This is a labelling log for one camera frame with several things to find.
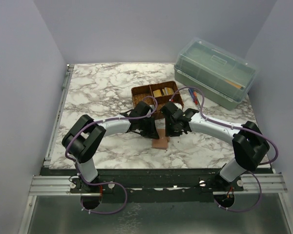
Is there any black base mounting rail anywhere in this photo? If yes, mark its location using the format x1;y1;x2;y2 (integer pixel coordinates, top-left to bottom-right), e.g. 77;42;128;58
40;168;243;203

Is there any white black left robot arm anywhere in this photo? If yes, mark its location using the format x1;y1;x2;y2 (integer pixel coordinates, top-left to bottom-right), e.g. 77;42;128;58
62;101;159;193

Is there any blue red handled screwdriver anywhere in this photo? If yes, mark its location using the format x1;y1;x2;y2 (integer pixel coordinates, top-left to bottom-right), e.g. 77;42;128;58
188;88;201;110

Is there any brown woven divided basket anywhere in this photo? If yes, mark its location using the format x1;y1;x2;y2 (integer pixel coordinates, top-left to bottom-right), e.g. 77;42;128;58
131;80;178;119

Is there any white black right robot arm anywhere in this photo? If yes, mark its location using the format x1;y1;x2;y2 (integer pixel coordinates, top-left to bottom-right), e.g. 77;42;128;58
160;101;270;191

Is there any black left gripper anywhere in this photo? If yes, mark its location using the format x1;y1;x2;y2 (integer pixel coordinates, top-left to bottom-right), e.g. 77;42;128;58
138;116;159;139

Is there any aluminium extrusion frame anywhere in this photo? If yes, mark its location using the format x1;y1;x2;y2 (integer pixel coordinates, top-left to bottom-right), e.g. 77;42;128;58
20;63;293;234

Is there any clear lidded green toolbox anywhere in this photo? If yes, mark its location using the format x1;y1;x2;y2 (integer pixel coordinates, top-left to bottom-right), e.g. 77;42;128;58
174;38;258;111

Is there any gold vip card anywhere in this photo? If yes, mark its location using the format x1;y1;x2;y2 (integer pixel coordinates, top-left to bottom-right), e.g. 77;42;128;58
153;90;163;98
162;87;174;96

